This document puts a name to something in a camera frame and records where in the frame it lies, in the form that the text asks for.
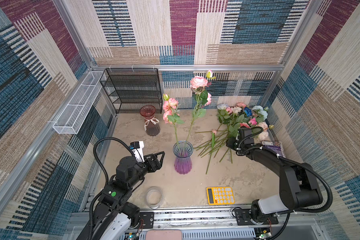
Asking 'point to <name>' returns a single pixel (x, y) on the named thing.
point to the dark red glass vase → (151, 126)
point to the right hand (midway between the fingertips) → (228, 143)
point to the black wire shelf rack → (134, 89)
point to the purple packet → (275, 146)
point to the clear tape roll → (154, 197)
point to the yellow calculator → (224, 195)
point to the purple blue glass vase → (183, 150)
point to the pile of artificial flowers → (232, 116)
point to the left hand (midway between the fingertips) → (159, 152)
